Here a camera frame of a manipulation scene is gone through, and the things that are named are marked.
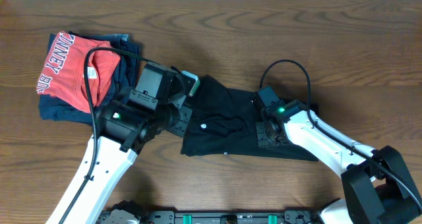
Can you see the red folded t-shirt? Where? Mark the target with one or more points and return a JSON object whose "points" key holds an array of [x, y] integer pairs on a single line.
{"points": [[63, 72]]}

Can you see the folded blue jeans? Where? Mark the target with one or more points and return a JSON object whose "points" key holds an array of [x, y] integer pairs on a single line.
{"points": [[114, 37]]}

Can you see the black t-shirt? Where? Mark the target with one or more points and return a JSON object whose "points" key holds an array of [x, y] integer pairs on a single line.
{"points": [[223, 121]]}

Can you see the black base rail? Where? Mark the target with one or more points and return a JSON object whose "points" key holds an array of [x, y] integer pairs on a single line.
{"points": [[131, 212]]}

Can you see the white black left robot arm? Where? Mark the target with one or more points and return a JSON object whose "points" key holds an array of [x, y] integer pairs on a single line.
{"points": [[120, 131]]}

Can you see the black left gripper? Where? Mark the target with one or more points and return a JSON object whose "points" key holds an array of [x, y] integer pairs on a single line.
{"points": [[182, 120]]}

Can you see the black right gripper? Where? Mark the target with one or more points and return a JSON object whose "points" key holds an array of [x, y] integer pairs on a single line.
{"points": [[261, 136]]}

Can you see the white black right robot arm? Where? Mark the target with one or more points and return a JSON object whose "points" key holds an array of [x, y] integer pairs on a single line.
{"points": [[377, 184]]}

